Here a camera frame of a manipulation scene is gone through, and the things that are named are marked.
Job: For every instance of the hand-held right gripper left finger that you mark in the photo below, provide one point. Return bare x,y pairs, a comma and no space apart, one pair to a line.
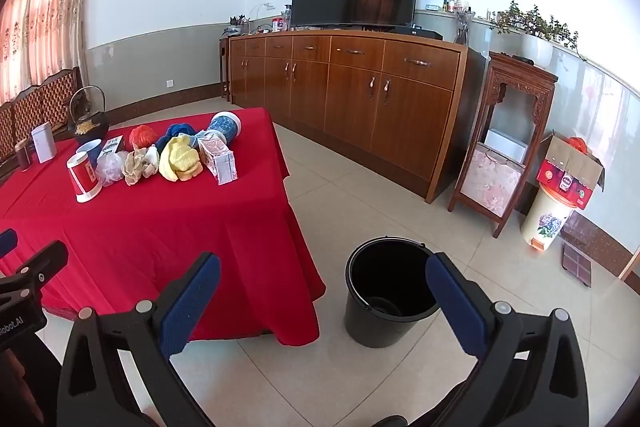
190,302

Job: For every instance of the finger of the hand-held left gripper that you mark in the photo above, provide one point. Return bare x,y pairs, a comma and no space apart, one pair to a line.
7,243
42,264

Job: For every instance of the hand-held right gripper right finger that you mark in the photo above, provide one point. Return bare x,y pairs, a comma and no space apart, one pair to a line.
455,307

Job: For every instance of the black plastic bucket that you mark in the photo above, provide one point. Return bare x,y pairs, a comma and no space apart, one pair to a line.
370,329

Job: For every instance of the red and white cup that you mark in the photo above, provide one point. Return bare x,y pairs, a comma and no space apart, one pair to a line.
84,179

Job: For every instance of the white plastic bag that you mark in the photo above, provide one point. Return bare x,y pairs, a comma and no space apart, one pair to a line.
110,169

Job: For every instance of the small blue cup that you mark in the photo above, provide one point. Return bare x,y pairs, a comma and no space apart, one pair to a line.
91,149

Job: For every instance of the green and white carton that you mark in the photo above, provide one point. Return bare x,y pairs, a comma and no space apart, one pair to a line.
111,145

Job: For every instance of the beige cloth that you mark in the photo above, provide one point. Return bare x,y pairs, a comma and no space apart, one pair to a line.
137,164

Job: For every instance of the yellow knit cloth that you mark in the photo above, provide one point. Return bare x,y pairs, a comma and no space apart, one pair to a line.
180,159

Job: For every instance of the red patterned carton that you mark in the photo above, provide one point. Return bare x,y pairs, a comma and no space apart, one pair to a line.
220,159

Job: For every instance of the red plastic bag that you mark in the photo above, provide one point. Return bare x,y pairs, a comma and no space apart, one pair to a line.
142,138

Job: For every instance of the light blue face mask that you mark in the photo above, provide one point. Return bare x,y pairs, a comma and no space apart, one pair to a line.
200,138

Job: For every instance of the blue towel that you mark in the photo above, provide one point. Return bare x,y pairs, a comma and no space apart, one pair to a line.
172,132

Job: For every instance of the blue patterned paper cup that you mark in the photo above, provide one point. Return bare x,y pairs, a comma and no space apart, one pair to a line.
225,127

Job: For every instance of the person's left forearm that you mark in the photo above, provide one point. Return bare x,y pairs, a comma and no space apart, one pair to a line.
10,367

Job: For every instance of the red tablecloth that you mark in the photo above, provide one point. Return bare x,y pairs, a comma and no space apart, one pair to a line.
175,227

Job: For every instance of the dark brown canister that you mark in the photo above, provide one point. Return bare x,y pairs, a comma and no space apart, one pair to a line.
24,157

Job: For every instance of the white tin box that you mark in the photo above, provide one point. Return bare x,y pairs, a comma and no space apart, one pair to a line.
45,144

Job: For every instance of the floral cream bin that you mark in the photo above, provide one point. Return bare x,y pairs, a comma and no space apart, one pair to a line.
547,222

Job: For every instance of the dark bathroom scale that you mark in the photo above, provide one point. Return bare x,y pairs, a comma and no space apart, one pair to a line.
575,264

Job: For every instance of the pink floral bag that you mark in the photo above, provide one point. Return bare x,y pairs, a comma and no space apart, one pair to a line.
490,182

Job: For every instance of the person's black shoe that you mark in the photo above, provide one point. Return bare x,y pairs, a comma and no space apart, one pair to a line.
390,422

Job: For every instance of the black iron teapot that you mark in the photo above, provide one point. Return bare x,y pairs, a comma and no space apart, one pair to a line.
92,129

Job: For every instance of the wooden lattice-back bench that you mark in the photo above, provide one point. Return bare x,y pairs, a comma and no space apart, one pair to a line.
55,99

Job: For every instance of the open cardboard box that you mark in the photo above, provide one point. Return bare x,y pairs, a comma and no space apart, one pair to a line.
565,164

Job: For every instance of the wooden sideboard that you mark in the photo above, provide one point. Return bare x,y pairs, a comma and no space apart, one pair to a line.
400,117

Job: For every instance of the orange plastic bag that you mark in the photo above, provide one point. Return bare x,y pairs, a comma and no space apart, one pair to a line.
579,144

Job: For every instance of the small dark side table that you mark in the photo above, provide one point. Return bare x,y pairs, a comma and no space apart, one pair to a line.
224,67

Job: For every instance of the pink embroidered curtain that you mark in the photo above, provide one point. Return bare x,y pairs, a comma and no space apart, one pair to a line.
45,7

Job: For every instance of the carved wooden stand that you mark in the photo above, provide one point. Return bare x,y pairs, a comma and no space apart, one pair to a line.
520,77

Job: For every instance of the black remote control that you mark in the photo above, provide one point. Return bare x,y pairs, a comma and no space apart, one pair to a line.
523,58

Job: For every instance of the small blue-white plant pot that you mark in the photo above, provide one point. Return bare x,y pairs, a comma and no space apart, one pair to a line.
234,29

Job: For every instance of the black set-top box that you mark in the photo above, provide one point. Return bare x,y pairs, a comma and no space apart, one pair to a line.
420,33

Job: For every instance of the glass vase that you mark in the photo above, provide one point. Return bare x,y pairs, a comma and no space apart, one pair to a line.
462,29

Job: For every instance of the potted green plant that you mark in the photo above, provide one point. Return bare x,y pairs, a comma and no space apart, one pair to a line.
530,22

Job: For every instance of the group of small bottles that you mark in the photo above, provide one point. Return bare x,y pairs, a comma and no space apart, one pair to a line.
457,4

